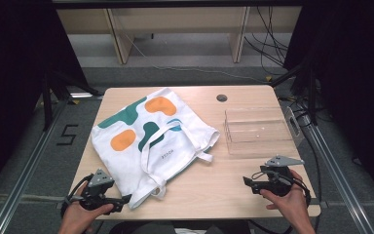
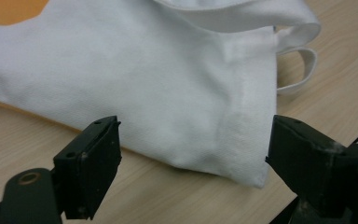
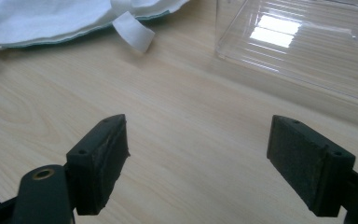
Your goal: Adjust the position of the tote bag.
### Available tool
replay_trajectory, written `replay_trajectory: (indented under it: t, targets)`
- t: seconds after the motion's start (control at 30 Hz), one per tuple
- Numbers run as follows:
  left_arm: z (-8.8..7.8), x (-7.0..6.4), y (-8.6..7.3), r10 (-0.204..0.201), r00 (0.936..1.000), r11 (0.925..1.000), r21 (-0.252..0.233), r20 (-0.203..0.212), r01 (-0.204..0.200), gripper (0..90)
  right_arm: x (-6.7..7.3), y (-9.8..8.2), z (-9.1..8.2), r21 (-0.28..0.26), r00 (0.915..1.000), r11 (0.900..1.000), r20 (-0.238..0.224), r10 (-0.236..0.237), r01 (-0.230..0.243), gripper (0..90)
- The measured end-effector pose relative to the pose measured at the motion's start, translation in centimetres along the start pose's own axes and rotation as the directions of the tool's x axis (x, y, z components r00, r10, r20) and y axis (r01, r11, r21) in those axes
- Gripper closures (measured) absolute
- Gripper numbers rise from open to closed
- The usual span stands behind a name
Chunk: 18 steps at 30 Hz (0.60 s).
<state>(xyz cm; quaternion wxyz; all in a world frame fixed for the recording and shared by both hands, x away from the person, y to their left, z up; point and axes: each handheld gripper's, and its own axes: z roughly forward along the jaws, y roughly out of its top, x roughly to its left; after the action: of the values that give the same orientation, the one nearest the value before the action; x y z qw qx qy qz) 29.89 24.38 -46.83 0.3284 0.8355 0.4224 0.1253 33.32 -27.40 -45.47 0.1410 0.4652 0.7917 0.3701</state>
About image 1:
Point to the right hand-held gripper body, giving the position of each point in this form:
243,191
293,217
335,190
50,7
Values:
277,182

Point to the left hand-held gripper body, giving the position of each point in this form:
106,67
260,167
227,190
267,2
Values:
95,191

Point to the white patterned tote bag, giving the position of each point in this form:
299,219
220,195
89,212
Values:
133,156

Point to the clear plastic box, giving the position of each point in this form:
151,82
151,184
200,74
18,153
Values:
259,133

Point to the person's right hand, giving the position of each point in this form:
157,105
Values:
292,206

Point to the person's left hand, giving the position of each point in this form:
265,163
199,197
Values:
76,217

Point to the black metal stand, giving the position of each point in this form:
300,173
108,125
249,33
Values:
311,94
47,100

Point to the dark curtain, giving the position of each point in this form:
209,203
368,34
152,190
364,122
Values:
13,65
354,81

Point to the aluminium floor rail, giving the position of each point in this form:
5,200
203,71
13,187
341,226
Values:
29,169
337,175

